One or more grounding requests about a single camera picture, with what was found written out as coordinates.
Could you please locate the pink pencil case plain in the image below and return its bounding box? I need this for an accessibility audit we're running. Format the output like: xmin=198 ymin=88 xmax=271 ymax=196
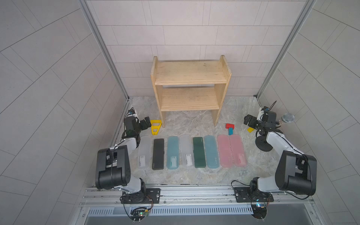
xmin=217 ymin=135 xmax=233 ymax=168

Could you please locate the aluminium corner post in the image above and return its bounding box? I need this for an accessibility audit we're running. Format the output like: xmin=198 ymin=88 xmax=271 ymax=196
xmin=78 ymin=0 xmax=130 ymax=102
xmin=255 ymin=0 xmax=316 ymax=100

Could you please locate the left aluminium corner post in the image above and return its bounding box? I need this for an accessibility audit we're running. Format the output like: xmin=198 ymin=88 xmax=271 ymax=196
xmin=78 ymin=0 xmax=130 ymax=102

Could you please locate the right aluminium corner post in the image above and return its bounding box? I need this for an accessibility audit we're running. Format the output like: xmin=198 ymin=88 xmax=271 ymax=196
xmin=255 ymin=0 xmax=316 ymax=100

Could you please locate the clear white pencil case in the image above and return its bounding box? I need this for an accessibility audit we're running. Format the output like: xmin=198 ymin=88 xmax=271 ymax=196
xmin=180 ymin=135 xmax=195 ymax=167
xmin=138 ymin=136 xmax=152 ymax=168

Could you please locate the dark green pencil case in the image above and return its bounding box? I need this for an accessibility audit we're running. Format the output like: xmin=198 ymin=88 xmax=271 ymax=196
xmin=193 ymin=137 xmax=206 ymax=168

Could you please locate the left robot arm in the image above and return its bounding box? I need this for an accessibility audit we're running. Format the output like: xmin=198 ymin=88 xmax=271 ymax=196
xmin=95 ymin=116 xmax=151 ymax=204

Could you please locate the right green circuit board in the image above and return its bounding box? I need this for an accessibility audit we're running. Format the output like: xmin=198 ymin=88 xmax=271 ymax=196
xmin=251 ymin=202 xmax=267 ymax=220

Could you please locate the wooden two-tier shelf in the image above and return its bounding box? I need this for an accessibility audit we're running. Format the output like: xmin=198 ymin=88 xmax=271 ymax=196
xmin=151 ymin=55 xmax=232 ymax=125

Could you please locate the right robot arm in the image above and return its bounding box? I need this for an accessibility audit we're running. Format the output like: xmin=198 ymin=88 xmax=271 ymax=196
xmin=244 ymin=107 xmax=317 ymax=200

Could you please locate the black microphone stand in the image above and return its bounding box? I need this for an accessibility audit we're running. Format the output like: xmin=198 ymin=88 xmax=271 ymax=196
xmin=255 ymin=136 xmax=273 ymax=152

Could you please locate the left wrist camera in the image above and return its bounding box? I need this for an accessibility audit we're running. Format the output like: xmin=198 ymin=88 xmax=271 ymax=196
xmin=125 ymin=107 xmax=138 ymax=118

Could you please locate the green circuit board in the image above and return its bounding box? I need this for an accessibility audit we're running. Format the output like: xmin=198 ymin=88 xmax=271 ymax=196
xmin=251 ymin=202 xmax=267 ymax=220
xmin=130 ymin=207 xmax=150 ymax=223

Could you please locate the black pencil case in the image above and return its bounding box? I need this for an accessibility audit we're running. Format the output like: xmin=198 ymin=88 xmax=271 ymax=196
xmin=152 ymin=138 xmax=165 ymax=170

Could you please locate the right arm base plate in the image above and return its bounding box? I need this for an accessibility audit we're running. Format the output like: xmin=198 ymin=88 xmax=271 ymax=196
xmin=233 ymin=187 xmax=274 ymax=203

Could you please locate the left green circuit board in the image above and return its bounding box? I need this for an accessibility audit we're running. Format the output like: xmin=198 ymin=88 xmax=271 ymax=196
xmin=130 ymin=207 xmax=150 ymax=223

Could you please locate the teal wooden block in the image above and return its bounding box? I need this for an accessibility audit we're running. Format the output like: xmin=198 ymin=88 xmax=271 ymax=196
xmin=228 ymin=127 xmax=233 ymax=136

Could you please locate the pink pencil case with label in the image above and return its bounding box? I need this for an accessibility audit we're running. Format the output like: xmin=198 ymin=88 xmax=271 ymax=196
xmin=229 ymin=134 xmax=247 ymax=167

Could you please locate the red wooden block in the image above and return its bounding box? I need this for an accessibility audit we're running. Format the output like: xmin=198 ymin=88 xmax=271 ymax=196
xmin=226 ymin=123 xmax=235 ymax=129

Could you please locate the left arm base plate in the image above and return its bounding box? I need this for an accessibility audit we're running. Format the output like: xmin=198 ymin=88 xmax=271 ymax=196
xmin=120 ymin=188 xmax=161 ymax=204

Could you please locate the yellow wooden block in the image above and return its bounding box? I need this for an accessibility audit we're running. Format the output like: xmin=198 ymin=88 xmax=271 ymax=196
xmin=247 ymin=127 xmax=255 ymax=133

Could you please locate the light teal pencil case top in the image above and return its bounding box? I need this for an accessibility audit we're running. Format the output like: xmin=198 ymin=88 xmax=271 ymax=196
xmin=166 ymin=136 xmax=180 ymax=170

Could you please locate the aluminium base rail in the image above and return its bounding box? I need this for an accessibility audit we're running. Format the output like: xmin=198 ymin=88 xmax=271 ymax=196
xmin=76 ymin=182 xmax=318 ymax=207

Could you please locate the yellow triangular plastic frame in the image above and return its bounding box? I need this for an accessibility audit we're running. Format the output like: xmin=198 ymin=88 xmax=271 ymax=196
xmin=151 ymin=120 xmax=162 ymax=136

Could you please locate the light blue pencil case bottom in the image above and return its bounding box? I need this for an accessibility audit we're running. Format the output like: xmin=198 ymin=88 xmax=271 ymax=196
xmin=204 ymin=136 xmax=220 ymax=169

